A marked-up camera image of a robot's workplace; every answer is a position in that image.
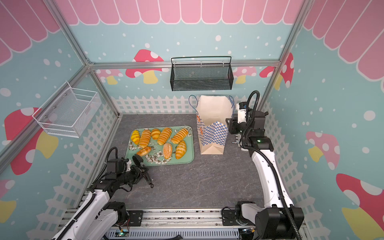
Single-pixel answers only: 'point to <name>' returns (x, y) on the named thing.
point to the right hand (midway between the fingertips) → (230, 118)
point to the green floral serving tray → (162, 145)
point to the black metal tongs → (138, 160)
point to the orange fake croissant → (145, 138)
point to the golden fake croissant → (180, 150)
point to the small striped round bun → (155, 133)
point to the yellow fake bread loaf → (164, 136)
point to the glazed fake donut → (144, 151)
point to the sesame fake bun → (167, 150)
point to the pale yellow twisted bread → (180, 136)
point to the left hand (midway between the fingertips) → (147, 173)
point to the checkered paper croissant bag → (213, 118)
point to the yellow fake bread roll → (135, 136)
